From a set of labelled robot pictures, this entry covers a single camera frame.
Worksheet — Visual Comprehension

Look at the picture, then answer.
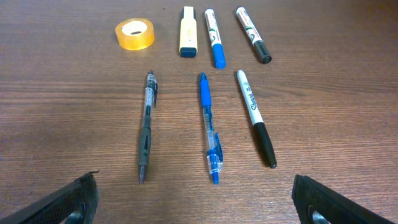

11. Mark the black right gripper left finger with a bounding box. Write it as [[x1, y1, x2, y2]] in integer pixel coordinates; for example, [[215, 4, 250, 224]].
[[1, 171, 99, 224]]

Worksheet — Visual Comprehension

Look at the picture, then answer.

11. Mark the yellow highlighter marker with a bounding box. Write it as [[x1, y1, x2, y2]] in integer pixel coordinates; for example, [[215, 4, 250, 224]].
[[179, 6, 198, 58]]

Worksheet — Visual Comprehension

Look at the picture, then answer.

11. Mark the blue whiteboard marker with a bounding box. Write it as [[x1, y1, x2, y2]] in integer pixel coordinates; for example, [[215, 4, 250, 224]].
[[204, 8, 226, 69]]

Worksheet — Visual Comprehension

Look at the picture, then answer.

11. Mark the black whiteboard marker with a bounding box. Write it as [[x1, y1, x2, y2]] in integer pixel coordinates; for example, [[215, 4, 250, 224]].
[[236, 6, 272, 64]]

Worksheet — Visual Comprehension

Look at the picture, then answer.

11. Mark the clear yellow tape roll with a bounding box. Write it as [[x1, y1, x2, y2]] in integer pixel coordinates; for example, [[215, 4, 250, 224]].
[[115, 18, 155, 50]]

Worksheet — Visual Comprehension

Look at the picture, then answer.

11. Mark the blue clear retractable pen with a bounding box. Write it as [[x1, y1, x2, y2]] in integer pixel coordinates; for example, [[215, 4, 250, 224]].
[[200, 72, 223, 184]]

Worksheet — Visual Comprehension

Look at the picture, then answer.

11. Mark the black clear retractable pen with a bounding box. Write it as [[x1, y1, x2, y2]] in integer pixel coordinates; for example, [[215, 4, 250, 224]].
[[138, 70, 158, 184]]

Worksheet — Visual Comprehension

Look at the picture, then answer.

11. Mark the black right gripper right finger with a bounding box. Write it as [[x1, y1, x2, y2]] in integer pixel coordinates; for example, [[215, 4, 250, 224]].
[[292, 175, 393, 224]]

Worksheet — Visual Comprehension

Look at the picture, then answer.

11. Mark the black Sharpie marker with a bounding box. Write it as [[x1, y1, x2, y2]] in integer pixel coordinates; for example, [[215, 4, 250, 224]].
[[236, 70, 277, 169]]

